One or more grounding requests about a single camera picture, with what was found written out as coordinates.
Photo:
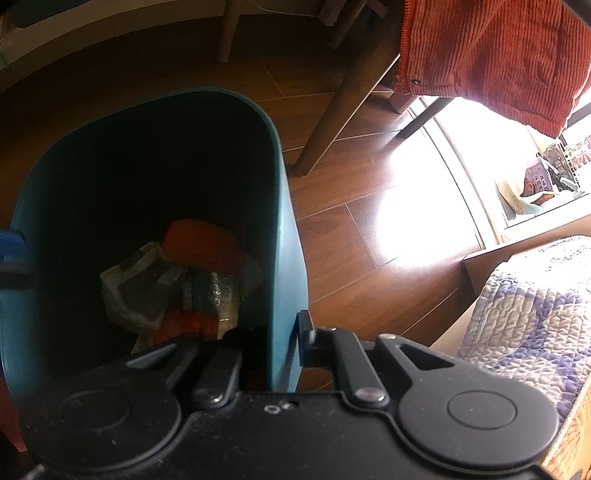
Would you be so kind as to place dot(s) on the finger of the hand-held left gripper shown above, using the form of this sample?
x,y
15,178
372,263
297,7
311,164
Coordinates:
x,y
13,249

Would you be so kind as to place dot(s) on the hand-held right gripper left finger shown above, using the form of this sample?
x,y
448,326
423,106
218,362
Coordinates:
x,y
217,369

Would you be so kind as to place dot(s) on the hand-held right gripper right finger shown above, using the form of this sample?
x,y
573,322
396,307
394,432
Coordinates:
x,y
305,328

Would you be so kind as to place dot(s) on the teal plastic bin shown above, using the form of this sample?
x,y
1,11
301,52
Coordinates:
x,y
60,207

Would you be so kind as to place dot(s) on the clear plastic bottle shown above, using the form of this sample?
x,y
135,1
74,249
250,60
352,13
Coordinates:
x,y
217,290

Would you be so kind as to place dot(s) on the white snack packet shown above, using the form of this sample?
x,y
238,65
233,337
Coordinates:
x,y
131,286

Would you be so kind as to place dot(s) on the orange snack packet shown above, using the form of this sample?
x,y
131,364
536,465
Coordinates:
x,y
201,244

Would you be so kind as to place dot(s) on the dark wooden table leg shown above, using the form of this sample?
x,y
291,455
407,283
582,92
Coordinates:
x,y
341,110

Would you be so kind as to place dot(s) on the purple patchwork quilt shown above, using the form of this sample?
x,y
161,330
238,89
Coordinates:
x,y
531,323

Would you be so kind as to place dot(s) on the dark cloth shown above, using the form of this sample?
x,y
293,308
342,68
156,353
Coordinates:
x,y
46,11

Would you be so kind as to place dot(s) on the black metal leg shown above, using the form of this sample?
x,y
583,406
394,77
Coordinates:
x,y
422,117

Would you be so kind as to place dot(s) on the pale yellow cloth bag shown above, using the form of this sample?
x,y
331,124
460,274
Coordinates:
x,y
515,198

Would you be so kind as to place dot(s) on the purple printed carton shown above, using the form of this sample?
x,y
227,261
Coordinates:
x,y
538,177

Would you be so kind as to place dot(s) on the green printed box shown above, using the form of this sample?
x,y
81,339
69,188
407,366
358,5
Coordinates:
x,y
575,157

